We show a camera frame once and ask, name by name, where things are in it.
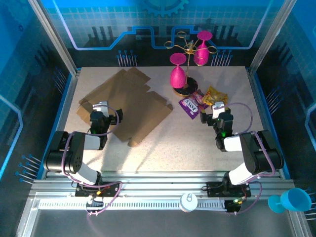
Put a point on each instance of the aluminium profile frame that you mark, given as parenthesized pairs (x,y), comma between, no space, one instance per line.
(160,182)

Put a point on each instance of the brown cardboard paper box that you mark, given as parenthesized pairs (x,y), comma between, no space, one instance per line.
(128,106)

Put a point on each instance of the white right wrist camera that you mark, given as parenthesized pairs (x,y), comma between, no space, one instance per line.
(218,109)

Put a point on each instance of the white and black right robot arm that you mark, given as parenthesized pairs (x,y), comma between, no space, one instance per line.
(256,155)

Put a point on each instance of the pink glitter wine glass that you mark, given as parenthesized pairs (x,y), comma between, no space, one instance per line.
(200,55)
(177,76)

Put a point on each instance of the yellow snack bag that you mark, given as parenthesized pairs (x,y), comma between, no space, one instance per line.
(214,96)

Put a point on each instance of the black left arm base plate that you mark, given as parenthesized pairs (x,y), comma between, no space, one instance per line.
(111,188)

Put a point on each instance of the purple candy bag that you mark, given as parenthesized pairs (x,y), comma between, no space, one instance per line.
(191,105)

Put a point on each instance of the blue plastic goblet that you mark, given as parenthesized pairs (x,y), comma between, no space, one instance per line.
(293,200)

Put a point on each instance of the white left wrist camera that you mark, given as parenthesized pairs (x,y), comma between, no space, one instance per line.
(101,107)

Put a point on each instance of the silver tin can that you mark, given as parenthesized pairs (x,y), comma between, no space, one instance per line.
(188,203)

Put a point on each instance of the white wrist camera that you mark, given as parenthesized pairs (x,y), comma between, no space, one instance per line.
(218,109)
(101,107)

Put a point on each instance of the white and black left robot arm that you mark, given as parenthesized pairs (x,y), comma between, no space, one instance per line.
(74,158)

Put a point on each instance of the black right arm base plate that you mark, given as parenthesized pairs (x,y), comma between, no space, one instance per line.
(214,188)

